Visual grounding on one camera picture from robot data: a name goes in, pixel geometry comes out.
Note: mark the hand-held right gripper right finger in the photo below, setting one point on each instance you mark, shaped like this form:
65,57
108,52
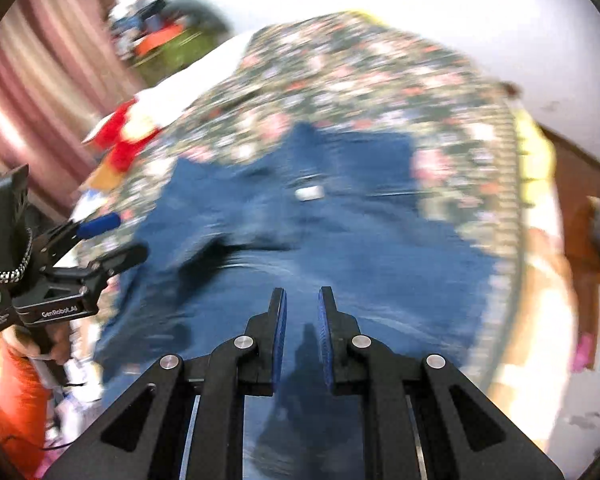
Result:
324,331

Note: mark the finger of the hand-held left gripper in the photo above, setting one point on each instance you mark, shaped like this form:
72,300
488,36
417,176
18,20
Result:
97,223
125,256

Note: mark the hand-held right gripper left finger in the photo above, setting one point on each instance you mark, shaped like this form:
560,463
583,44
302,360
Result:
280,331

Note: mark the blue denim jeans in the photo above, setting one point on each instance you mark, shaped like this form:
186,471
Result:
330,240

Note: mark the person's left hand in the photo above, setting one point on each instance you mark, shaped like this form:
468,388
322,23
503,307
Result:
55,347

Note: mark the red plush toy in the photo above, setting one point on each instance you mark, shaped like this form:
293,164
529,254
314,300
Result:
127,135

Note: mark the striped pink curtain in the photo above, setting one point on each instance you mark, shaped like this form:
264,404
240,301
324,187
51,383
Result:
40,70

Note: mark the white pillow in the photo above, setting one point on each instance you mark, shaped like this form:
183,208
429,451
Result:
195,80

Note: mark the bright green bag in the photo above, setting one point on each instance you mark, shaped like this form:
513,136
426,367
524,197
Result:
175,60

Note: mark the cartoon printed sheet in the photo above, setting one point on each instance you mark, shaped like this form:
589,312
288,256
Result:
545,285

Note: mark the dark green bag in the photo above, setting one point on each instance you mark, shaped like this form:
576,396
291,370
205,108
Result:
205,15

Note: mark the floral blanket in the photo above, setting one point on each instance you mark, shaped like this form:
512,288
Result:
340,75

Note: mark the pink object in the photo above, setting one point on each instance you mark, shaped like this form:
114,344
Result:
582,352

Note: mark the brown blurred object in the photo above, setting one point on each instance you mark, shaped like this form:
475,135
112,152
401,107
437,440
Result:
587,245

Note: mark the wooden bed post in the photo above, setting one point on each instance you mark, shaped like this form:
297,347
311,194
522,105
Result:
511,89

